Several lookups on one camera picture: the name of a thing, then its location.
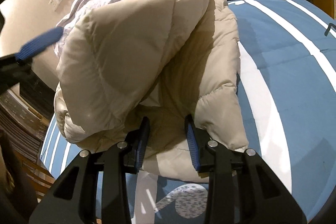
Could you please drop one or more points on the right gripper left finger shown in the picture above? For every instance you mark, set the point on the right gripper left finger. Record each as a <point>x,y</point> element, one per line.
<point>72,198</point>

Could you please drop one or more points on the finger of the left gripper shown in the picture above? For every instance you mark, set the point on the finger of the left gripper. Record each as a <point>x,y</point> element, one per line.
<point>33,48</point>

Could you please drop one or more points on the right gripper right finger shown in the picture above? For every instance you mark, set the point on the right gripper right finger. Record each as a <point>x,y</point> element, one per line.
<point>242,187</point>

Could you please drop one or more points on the beige puffer jacket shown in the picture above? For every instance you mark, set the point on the beige puffer jacket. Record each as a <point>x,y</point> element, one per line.
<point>160,59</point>

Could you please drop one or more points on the black clothes hanger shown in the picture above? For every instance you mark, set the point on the black clothes hanger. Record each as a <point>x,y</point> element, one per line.
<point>330,29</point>

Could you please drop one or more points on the wooden chair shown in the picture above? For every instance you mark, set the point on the wooden chair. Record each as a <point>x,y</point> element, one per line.
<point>41,179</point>

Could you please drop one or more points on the black television screen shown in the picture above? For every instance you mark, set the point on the black television screen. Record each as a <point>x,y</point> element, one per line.
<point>38,95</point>

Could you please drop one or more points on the blue white striped bedsheet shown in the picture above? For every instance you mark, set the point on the blue white striped bedsheet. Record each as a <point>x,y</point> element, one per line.
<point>287,97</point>

